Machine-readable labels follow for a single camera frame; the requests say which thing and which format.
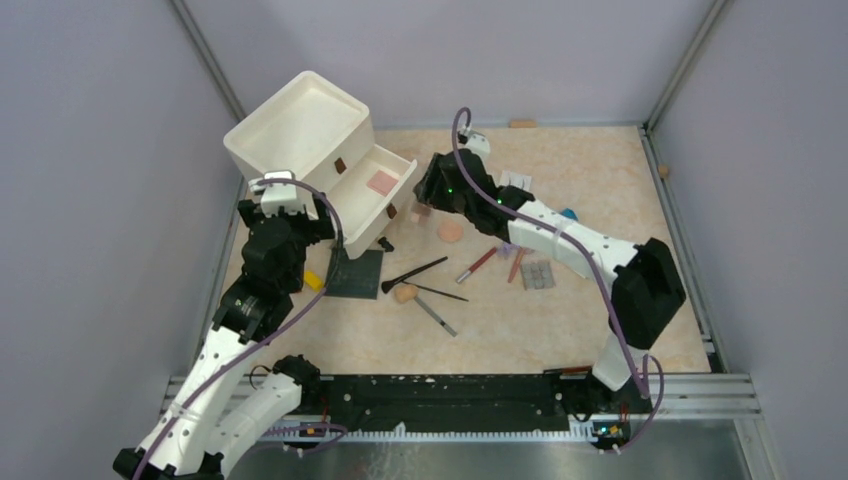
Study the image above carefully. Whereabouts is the pink square compact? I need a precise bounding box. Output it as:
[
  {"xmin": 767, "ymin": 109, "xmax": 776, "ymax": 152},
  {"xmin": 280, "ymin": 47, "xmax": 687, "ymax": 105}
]
[{"xmin": 366, "ymin": 170, "xmax": 398, "ymax": 197}]

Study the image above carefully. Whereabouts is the white drawer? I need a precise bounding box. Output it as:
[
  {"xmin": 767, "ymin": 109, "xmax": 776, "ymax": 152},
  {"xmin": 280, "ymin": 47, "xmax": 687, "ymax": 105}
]
[{"xmin": 328, "ymin": 145, "xmax": 419, "ymax": 259}]

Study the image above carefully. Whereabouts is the brown eyeshadow palette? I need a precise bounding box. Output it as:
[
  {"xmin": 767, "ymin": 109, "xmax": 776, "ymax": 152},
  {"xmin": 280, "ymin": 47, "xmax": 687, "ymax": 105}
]
[{"xmin": 409, "ymin": 203, "xmax": 432, "ymax": 224}]

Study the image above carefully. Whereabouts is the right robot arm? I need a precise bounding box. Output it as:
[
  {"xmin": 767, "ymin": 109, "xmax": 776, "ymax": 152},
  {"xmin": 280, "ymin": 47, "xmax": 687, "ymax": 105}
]
[{"xmin": 413, "ymin": 130, "xmax": 686, "ymax": 412}]

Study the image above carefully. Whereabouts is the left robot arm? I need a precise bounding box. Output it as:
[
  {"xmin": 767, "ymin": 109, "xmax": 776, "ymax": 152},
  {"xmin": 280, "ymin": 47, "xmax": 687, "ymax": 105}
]
[{"xmin": 113, "ymin": 170, "xmax": 344, "ymax": 479}]

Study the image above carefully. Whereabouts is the black makeup brush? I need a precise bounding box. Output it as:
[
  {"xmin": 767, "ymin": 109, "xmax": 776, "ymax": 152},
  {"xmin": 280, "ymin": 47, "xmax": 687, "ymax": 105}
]
[{"xmin": 380, "ymin": 256, "xmax": 448, "ymax": 294}]

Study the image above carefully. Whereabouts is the round peach powder puff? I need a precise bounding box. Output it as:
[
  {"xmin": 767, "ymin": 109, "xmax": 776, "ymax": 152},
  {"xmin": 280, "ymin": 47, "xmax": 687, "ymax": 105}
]
[{"xmin": 437, "ymin": 219, "xmax": 464, "ymax": 243}]

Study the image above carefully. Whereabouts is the yellow toy block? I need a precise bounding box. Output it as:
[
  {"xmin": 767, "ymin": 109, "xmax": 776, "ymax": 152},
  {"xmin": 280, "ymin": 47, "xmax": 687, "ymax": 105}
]
[{"xmin": 303, "ymin": 270, "xmax": 325, "ymax": 292}]

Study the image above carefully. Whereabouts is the false eyelashes card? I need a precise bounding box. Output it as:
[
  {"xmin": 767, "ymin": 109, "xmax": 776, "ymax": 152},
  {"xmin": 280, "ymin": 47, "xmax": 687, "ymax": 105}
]
[{"xmin": 500, "ymin": 170, "xmax": 533, "ymax": 191}]

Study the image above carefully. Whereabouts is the dark grey studded baseplate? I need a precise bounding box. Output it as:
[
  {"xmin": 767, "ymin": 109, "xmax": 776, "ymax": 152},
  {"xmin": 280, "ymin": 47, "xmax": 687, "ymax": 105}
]
[{"xmin": 325, "ymin": 249, "xmax": 384, "ymax": 300}]

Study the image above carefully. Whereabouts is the purple eyelash curler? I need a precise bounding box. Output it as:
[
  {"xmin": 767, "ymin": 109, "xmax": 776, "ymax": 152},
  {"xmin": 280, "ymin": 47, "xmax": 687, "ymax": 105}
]
[{"xmin": 496, "ymin": 242, "xmax": 519, "ymax": 259}]

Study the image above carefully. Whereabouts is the white drawer organizer cabinet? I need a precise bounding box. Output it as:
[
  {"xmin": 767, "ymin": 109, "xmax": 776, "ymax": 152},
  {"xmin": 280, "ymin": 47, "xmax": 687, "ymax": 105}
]
[{"xmin": 223, "ymin": 71, "xmax": 375, "ymax": 193}]

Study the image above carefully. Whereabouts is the clear silver pan palette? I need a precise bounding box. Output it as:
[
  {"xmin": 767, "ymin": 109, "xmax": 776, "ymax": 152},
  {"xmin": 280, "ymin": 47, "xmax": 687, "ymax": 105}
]
[{"xmin": 520, "ymin": 260, "xmax": 555, "ymax": 291}]

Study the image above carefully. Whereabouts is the grey striped pencil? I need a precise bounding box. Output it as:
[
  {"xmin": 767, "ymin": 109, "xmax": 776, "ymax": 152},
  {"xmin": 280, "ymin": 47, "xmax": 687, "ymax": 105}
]
[{"xmin": 414, "ymin": 296, "xmax": 458, "ymax": 337}]

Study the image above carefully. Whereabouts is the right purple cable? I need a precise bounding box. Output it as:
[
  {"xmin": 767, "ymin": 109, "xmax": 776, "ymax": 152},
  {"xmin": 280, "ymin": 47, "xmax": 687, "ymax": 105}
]
[{"xmin": 451, "ymin": 107, "xmax": 665, "ymax": 425}]

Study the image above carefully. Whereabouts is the purple cable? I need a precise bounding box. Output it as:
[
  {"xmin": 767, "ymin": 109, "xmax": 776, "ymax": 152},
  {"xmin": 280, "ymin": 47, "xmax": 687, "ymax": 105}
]
[
  {"xmin": 451, "ymin": 107, "xmax": 665, "ymax": 425},
  {"xmin": 131, "ymin": 178, "xmax": 347, "ymax": 480}
]

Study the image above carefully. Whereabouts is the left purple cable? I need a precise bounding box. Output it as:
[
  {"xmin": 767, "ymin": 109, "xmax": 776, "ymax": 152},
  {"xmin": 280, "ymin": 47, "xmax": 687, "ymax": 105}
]
[{"xmin": 131, "ymin": 178, "xmax": 347, "ymax": 480}]

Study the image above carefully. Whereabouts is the wooden block at wall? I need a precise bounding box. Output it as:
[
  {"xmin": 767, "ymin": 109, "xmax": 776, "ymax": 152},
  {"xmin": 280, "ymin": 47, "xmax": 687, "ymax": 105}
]
[{"xmin": 508, "ymin": 119, "xmax": 538, "ymax": 129}]

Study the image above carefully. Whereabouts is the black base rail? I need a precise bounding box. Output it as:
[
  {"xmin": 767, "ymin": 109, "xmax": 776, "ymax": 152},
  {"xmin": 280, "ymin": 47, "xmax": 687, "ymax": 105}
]
[{"xmin": 296, "ymin": 372, "xmax": 652, "ymax": 434}]

